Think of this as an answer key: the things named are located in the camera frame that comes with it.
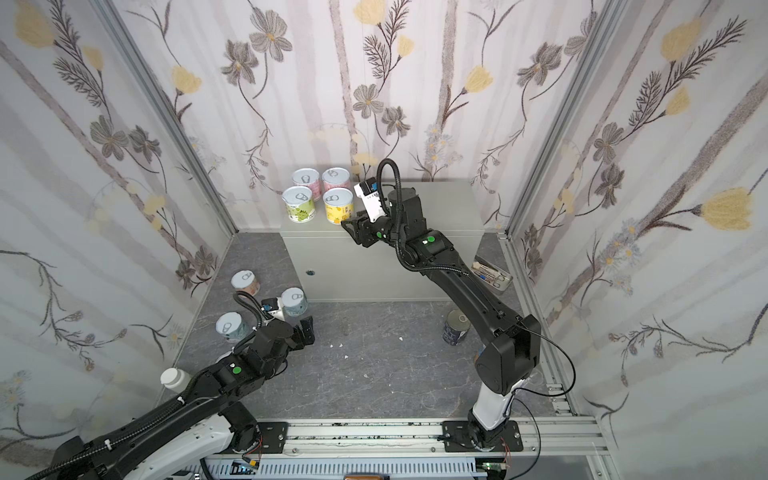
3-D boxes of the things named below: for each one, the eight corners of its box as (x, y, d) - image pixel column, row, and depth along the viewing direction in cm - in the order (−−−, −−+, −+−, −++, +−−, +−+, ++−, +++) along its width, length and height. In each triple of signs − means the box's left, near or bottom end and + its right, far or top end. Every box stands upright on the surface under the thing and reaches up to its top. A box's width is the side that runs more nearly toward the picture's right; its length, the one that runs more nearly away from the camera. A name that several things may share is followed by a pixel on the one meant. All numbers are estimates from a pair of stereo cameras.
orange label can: (235, 298, 103) (227, 287, 98) (241, 281, 108) (234, 270, 103) (256, 298, 103) (249, 288, 98) (262, 281, 108) (256, 270, 103)
